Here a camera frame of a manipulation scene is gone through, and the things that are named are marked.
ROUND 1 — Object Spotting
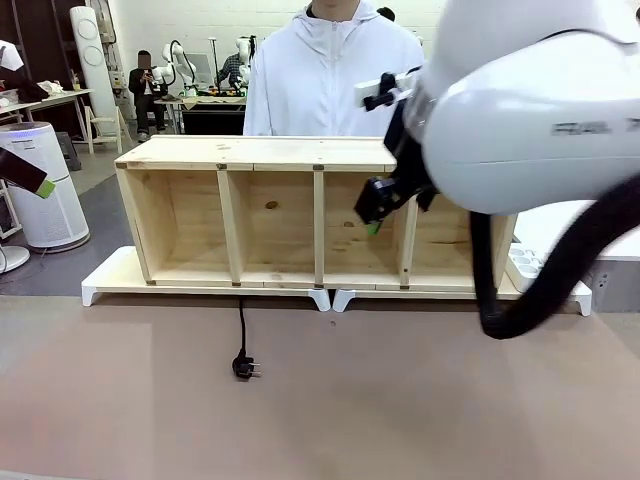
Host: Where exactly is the person in white hoodie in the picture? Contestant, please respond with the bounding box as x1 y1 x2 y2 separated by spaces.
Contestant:
243 0 426 137

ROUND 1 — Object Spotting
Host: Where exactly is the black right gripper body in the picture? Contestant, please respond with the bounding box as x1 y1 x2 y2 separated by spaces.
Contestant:
383 97 442 211

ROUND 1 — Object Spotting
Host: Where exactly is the light wooden step chair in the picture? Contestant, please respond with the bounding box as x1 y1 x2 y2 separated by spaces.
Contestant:
83 104 126 156

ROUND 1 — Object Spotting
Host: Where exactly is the grey plastic stool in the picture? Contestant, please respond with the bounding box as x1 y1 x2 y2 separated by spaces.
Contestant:
53 131 84 174

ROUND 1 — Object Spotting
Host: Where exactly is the white angular object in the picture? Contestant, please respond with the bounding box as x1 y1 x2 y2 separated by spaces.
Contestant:
0 39 26 72

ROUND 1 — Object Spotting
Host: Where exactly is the black box under table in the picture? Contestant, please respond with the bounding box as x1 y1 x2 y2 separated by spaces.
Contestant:
180 107 249 136

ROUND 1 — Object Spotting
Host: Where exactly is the black power cable with plug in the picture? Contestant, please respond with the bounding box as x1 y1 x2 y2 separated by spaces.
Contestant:
230 298 263 382

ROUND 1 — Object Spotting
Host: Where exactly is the white cylindrical air purifier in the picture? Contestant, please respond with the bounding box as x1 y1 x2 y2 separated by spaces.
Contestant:
0 122 92 251

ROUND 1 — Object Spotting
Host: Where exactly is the white power strip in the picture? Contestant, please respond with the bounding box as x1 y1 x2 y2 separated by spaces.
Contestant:
505 244 545 294

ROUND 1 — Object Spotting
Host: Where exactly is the white tower air conditioner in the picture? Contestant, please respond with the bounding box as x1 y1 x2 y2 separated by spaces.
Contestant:
69 5 119 124

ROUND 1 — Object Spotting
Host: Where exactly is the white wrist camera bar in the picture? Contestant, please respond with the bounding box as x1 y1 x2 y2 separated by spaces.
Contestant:
354 72 417 112

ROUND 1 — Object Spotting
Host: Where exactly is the white round fan base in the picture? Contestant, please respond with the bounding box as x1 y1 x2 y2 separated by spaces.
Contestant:
0 244 31 274

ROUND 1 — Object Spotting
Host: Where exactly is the seated person in black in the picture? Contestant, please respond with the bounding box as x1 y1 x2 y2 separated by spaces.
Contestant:
128 49 169 144

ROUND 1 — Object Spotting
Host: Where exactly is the white background robot on stand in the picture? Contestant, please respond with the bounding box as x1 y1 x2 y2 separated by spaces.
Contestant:
234 35 259 92

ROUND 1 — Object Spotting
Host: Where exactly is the long wooden cubby shelf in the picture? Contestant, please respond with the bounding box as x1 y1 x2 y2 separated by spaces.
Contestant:
114 134 519 292

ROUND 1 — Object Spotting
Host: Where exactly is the white wood-topped riser stand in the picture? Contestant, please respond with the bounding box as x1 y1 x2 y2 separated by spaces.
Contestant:
332 269 593 317
81 247 332 312

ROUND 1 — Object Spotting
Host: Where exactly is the white low table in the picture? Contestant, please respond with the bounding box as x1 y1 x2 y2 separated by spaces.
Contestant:
512 198 640 262

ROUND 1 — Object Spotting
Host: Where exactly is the person in plaid shirt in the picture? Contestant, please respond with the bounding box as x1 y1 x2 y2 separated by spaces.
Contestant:
216 52 251 94

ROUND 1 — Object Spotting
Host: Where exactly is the background wooden work table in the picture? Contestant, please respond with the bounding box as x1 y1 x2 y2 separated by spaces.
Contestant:
154 93 250 136

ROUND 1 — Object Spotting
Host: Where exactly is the black cloth pile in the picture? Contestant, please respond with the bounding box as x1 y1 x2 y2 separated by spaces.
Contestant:
0 72 50 102

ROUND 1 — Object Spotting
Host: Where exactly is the cluttered side table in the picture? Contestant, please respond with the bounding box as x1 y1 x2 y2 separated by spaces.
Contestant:
0 88 95 142

